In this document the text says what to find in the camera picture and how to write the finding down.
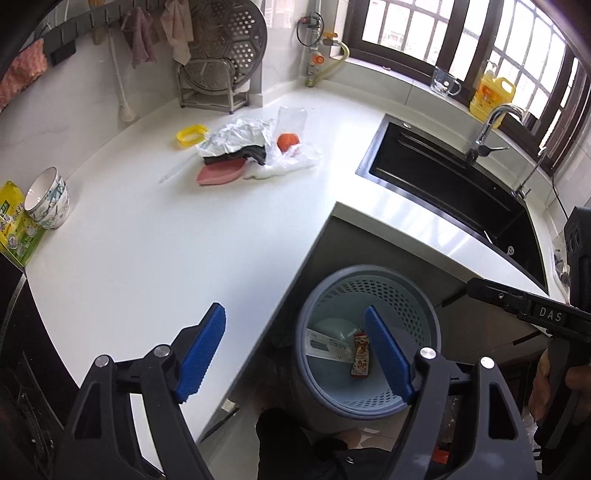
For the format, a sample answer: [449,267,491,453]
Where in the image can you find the small clear plastic bag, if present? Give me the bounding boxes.
[278,106,308,139]

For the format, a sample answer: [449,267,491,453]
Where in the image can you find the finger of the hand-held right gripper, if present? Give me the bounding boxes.
[466,277,525,320]

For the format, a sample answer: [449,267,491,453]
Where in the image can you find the gas pipe with valve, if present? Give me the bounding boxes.
[298,0,340,88]

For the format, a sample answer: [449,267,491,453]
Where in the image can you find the white patterned bowl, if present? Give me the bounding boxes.
[32,194,70,229]
[24,167,69,217]

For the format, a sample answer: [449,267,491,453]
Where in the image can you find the blue mesh waste basket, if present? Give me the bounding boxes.
[292,264,441,420]

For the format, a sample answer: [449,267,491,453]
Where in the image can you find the pale pink cloth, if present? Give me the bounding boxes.
[161,0,195,65]

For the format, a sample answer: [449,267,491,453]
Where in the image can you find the black stove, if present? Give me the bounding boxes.
[0,251,79,480]

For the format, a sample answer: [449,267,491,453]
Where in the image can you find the thin chrome faucet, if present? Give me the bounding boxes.
[513,150,550,200]

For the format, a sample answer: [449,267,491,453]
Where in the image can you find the person's right hand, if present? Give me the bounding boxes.
[527,348,552,425]

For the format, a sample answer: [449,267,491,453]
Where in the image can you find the silver foil bag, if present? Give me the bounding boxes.
[195,117,278,160]

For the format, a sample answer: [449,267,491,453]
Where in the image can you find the white flat package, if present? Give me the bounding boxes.
[305,328,358,363]

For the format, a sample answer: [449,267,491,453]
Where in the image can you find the pink towel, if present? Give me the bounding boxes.
[0,39,49,112]

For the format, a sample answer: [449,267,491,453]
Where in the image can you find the small round metal tray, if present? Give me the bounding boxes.
[182,55,236,100]

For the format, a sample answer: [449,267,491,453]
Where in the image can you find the perforated metal steamer tray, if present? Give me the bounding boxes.
[182,0,269,88]

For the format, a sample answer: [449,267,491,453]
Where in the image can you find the pink plastic dish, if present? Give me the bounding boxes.
[198,159,245,186]

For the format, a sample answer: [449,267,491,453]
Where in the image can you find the glass measuring cup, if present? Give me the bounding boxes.
[431,65,462,97]

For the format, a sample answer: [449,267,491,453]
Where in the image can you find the white bottle brush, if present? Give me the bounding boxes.
[107,21,137,122]

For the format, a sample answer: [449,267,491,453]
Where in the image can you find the black sink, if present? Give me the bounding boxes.
[355,114,550,292]

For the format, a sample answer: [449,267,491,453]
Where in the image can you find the dark framed window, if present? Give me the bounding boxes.
[344,0,591,174]

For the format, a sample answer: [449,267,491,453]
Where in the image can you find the yellow oil bottle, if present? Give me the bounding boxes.
[469,62,515,129]

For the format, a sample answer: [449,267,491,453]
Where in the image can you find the metal dish rack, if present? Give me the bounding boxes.
[179,58,250,114]

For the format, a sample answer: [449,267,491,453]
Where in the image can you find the yellow green packet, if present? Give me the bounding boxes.
[0,181,47,267]

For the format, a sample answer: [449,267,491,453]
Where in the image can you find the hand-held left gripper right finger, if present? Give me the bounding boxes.
[364,305,539,480]

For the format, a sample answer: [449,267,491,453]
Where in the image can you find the black holder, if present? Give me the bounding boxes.
[48,41,77,66]

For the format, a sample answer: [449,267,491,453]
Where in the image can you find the chrome kitchen faucet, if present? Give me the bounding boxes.
[464,105,525,162]

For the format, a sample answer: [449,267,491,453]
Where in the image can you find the wooden spatula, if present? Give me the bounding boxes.
[90,0,109,45]

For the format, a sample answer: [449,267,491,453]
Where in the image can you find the yellow hose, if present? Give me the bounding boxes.
[308,39,352,86]

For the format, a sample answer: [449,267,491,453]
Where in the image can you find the black cable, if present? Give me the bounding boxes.
[551,175,571,217]

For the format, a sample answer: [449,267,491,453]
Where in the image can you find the grey hook rail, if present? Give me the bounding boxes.
[37,0,139,54]

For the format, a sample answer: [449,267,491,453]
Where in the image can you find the yellow plastic ring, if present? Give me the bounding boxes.
[176,124,209,147]

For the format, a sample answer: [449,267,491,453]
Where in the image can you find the black cloth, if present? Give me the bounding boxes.
[203,144,269,167]

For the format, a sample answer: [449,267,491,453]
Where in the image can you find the red snack wrapper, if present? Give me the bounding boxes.
[351,332,372,378]

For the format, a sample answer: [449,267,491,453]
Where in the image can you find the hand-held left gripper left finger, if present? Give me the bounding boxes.
[55,302,227,480]

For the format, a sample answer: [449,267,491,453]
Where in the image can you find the mauve knitted cloth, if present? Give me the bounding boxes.
[121,7,160,69]

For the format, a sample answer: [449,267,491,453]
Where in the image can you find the person's dark trousers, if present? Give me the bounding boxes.
[256,408,398,480]

